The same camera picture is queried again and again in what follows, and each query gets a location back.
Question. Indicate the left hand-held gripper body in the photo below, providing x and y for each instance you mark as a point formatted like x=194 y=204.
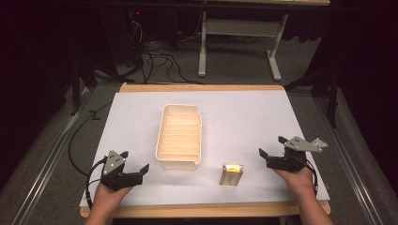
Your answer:
x=116 y=175

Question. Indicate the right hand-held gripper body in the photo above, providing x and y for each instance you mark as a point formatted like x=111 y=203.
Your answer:
x=291 y=157

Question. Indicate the person's left hand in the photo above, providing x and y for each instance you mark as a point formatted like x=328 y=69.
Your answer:
x=108 y=195

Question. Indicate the person's right hand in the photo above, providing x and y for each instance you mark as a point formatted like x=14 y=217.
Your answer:
x=297 y=179

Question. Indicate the white paper sheet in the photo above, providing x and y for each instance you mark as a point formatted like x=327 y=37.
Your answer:
x=237 y=125

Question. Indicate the small yellow printed box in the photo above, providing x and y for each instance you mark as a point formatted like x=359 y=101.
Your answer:
x=231 y=175

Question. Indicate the cream plastic ribbed tray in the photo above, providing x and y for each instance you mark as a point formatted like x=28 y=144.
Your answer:
x=180 y=137

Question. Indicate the black stand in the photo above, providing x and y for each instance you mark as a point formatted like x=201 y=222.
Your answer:
x=328 y=90
x=83 y=81

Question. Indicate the wooden table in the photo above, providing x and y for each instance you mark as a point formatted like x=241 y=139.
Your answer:
x=203 y=87

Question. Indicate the metal floor rail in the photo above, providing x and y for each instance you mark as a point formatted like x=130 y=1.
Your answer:
x=47 y=162
x=350 y=156

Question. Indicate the white metal desk frame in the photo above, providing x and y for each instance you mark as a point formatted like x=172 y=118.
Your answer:
x=241 y=28

